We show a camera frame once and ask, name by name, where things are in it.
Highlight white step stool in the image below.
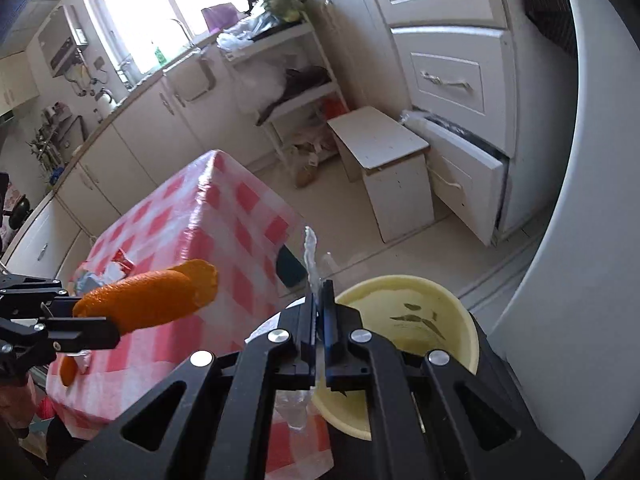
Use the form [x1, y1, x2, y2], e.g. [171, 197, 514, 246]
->
[326, 106, 436, 243]

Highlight pale yellow bowl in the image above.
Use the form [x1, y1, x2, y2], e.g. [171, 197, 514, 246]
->
[311, 274, 480, 442]

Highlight open white drawer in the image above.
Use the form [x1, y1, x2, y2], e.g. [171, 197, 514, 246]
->
[402, 110, 511, 247]

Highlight green vegetables in bag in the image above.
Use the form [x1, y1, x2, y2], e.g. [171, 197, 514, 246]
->
[252, 0, 307, 25]

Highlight red plastic bag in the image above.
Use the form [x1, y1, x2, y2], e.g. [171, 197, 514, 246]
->
[322, 96, 350, 121]

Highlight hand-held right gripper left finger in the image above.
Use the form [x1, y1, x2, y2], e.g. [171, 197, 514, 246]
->
[55, 292, 321, 480]

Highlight white kettle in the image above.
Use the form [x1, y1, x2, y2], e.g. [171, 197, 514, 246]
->
[92, 89, 118, 122]

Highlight dark green bin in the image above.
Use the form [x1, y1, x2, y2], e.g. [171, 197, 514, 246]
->
[276, 246, 308, 288]

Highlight red and white packet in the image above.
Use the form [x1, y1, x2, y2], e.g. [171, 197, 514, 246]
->
[109, 247, 137, 278]

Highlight purple box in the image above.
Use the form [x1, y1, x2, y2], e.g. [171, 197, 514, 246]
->
[201, 4, 238, 33]

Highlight white shelf rack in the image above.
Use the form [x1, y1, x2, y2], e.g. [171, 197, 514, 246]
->
[222, 20, 346, 171]

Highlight utensil rack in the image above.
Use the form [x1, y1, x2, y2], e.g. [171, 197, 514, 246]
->
[27, 102, 86, 186]

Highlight clear plastic wrapper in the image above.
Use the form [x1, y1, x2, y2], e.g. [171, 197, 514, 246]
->
[274, 226, 331, 431]

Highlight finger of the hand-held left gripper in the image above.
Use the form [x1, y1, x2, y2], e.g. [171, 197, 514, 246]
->
[0, 274, 83, 320]
[0, 316, 122, 376]

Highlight dark pan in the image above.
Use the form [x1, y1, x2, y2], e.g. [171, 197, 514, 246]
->
[257, 66, 332, 121]

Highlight kitchen window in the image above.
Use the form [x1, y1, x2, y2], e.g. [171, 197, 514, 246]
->
[80, 0, 253, 83]

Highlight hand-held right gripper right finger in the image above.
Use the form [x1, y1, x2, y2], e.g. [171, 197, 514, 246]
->
[320, 280, 586, 480]

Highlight large orange peel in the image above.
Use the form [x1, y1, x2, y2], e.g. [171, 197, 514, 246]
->
[73, 259, 220, 335]

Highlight white hanging plastic bin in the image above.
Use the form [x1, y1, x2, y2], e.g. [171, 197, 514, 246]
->
[167, 47, 217, 103]

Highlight white wall water heater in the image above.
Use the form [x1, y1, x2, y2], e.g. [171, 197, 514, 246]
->
[37, 6, 91, 78]

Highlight white plastic bag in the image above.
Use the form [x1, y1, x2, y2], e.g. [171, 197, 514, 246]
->
[235, 57, 293, 113]

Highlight white kitchen base cabinets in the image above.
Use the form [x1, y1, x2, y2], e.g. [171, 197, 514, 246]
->
[0, 40, 241, 281]

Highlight red checkered tablecloth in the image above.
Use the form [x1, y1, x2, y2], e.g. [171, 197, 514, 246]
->
[45, 149, 336, 480]

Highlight brown bag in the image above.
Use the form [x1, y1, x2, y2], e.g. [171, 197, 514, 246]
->
[294, 152, 321, 188]

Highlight crumpled clear plastic bag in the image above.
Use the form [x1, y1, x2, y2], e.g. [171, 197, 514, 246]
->
[216, 15, 273, 53]

